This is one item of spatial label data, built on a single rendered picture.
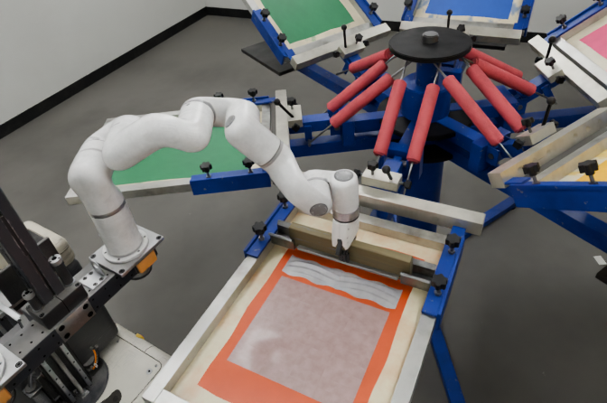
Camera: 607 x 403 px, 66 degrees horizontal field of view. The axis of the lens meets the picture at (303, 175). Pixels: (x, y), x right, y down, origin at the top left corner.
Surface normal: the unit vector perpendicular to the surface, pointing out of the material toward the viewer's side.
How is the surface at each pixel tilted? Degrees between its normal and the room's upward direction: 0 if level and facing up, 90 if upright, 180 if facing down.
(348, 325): 0
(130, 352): 0
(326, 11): 32
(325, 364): 0
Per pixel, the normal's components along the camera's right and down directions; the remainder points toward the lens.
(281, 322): -0.10, -0.78
